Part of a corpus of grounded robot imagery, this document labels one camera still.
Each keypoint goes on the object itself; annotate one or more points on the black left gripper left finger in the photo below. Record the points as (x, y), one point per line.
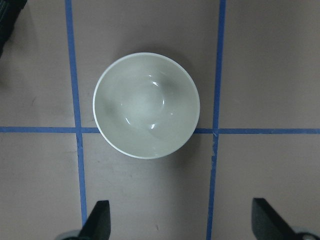
(98, 224)

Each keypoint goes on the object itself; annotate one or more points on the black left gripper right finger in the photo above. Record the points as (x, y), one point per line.
(267, 224)

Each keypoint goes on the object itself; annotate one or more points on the white ceramic bowl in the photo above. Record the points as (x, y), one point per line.
(146, 105)

